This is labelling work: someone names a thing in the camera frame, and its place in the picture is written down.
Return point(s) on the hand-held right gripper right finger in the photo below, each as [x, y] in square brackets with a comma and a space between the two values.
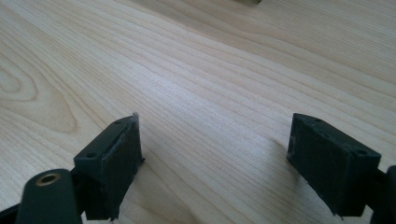
[333, 168]

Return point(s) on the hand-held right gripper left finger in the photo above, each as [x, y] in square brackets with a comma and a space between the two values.
[113, 168]

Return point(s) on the small olive block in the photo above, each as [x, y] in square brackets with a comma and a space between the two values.
[249, 1]

